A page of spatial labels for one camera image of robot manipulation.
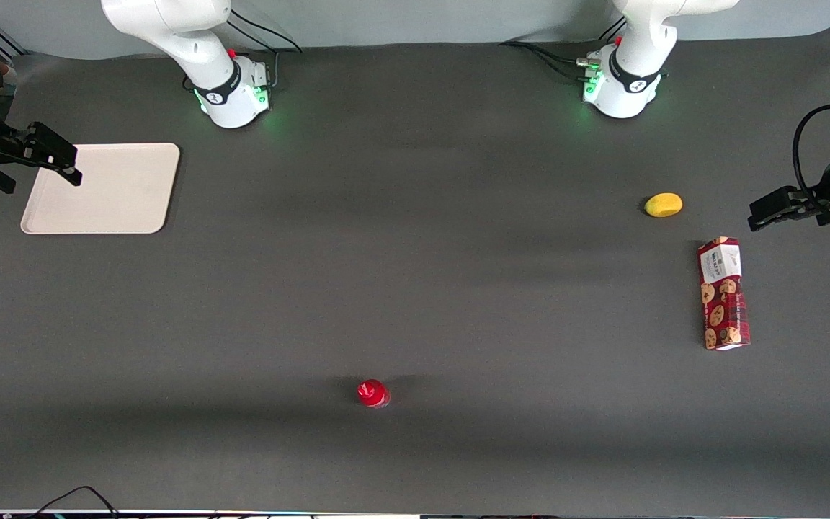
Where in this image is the red coke bottle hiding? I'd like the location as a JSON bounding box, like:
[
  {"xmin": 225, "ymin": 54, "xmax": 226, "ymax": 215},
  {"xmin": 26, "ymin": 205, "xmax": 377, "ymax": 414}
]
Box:
[{"xmin": 357, "ymin": 379, "xmax": 391, "ymax": 409}]

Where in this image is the black right arm base cable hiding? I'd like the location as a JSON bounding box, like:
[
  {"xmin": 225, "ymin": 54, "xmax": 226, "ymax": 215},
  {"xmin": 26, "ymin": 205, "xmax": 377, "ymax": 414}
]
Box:
[{"xmin": 226, "ymin": 9, "xmax": 303, "ymax": 89}]

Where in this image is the black arm base cable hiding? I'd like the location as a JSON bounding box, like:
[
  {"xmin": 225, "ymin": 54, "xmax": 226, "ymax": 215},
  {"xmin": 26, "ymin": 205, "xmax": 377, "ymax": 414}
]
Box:
[
  {"xmin": 226, "ymin": 9, "xmax": 303, "ymax": 89},
  {"xmin": 498, "ymin": 18, "xmax": 628, "ymax": 81}
]

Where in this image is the cream plastic tray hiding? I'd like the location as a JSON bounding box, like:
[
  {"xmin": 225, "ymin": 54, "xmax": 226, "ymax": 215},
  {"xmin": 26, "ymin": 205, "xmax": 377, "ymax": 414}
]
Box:
[{"xmin": 20, "ymin": 143, "xmax": 181, "ymax": 235}]

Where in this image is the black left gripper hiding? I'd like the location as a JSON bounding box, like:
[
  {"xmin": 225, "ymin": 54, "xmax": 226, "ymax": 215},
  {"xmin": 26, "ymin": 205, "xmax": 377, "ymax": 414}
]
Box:
[{"xmin": 748, "ymin": 146, "xmax": 830, "ymax": 232}]

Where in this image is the red cookie box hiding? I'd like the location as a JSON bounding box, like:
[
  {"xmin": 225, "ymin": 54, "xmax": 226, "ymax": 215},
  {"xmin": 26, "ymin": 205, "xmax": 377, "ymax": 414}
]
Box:
[{"xmin": 697, "ymin": 236, "xmax": 752, "ymax": 352}]

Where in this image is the thin black table edge cable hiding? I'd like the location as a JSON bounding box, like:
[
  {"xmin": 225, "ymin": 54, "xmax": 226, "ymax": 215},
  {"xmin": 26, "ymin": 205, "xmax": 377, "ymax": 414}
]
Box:
[{"xmin": 26, "ymin": 486, "xmax": 122, "ymax": 519}]

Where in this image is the yellow lemon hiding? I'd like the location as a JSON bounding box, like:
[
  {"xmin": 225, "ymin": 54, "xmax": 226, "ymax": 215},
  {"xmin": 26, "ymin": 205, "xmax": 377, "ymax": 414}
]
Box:
[{"xmin": 644, "ymin": 192, "xmax": 684, "ymax": 218}]

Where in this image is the black left arm base cable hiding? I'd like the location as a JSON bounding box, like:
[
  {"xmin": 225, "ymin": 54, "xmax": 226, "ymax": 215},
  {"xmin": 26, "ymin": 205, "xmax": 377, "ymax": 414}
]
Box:
[{"xmin": 498, "ymin": 18, "xmax": 628, "ymax": 81}]

